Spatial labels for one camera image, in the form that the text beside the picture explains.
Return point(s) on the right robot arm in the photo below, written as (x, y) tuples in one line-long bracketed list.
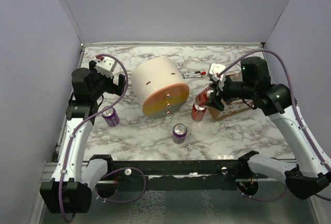
[(311, 172)]

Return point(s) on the red capped marker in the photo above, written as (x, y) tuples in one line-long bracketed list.
[(202, 74)]

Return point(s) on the red can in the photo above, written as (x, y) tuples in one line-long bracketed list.
[(197, 112), (205, 97)]

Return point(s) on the cream cylindrical container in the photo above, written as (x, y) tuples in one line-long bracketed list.
[(159, 87)]

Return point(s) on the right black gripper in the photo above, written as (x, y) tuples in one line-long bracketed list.
[(223, 93)]

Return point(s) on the purple can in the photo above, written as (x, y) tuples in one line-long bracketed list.
[(179, 133), (110, 116)]

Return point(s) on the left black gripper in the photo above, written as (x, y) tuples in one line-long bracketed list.
[(113, 88)]

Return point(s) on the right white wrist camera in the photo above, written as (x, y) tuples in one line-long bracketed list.
[(215, 75)]

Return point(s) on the black base frame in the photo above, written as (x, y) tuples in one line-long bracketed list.
[(176, 175)]

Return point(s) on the purple can far left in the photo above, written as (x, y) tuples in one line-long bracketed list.
[(110, 116)]

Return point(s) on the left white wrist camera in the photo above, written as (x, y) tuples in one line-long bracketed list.
[(105, 66)]

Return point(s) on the purple can centre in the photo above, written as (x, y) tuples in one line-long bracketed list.
[(179, 133)]

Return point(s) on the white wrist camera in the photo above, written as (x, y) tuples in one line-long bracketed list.
[(215, 75), (105, 66)]

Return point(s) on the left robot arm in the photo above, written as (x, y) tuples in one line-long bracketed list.
[(69, 190)]

